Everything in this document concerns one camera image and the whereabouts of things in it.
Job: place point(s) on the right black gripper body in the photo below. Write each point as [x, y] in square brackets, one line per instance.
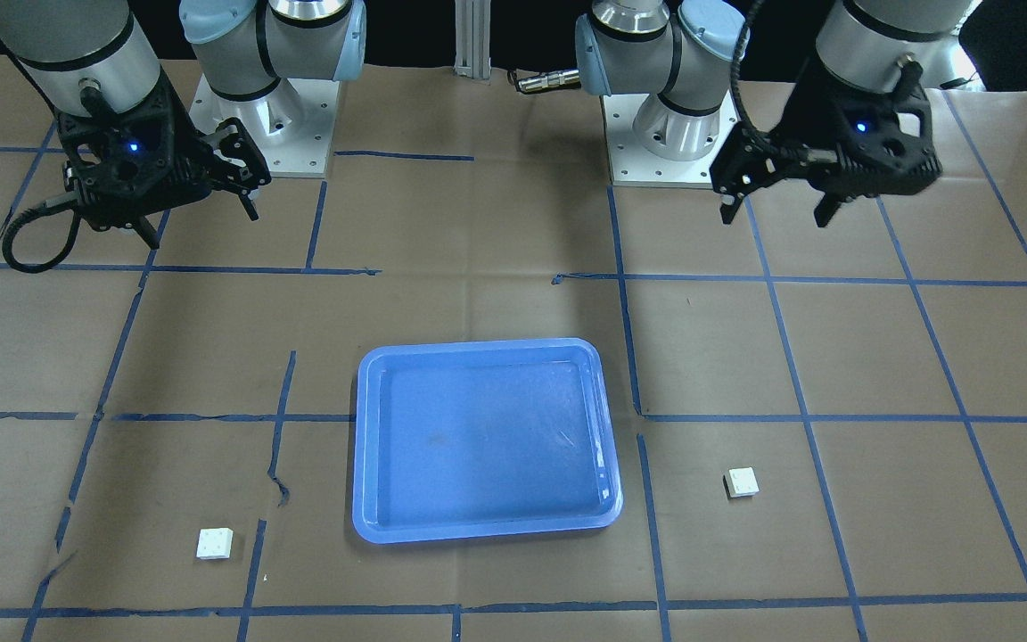
[182, 134]

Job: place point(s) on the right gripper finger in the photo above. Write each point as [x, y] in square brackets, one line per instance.
[147, 232]
[247, 198]

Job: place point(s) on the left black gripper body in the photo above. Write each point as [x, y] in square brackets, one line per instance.
[806, 114]

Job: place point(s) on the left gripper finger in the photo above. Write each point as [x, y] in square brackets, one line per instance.
[826, 209]
[730, 203]

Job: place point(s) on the white block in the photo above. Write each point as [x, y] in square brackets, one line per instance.
[214, 544]
[741, 482]

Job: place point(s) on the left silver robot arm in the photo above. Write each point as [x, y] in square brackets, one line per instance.
[685, 57]

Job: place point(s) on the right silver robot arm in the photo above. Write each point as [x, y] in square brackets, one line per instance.
[243, 48]

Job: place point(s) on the blue plastic tray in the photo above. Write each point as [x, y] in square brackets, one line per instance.
[483, 439]

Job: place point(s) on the brown paper table cover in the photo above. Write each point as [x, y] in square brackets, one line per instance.
[872, 372]

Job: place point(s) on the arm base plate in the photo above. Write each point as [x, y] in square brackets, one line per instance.
[293, 126]
[650, 145]

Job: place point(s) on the aluminium frame post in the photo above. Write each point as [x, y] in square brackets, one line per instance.
[472, 39]

